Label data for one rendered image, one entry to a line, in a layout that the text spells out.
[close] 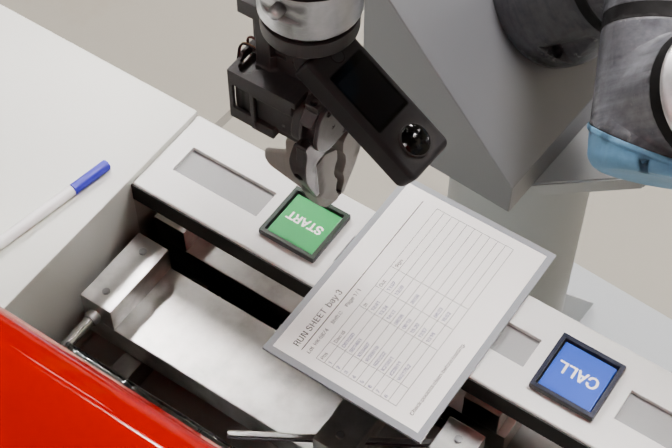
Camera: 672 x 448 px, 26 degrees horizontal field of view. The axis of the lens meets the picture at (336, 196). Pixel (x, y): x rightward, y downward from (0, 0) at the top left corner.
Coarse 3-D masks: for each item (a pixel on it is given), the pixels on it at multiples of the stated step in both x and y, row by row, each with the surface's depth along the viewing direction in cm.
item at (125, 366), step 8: (120, 360) 127; (128, 360) 127; (136, 360) 127; (112, 368) 127; (120, 368) 127; (128, 368) 127; (136, 368) 127; (144, 368) 128; (128, 376) 126; (136, 376) 128; (144, 376) 129
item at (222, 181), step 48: (192, 144) 128; (240, 144) 128; (192, 192) 125; (240, 192) 125; (288, 192) 125; (240, 240) 122; (336, 240) 122; (528, 336) 116; (576, 336) 116; (528, 384) 113; (624, 384) 113; (576, 432) 111; (624, 432) 111
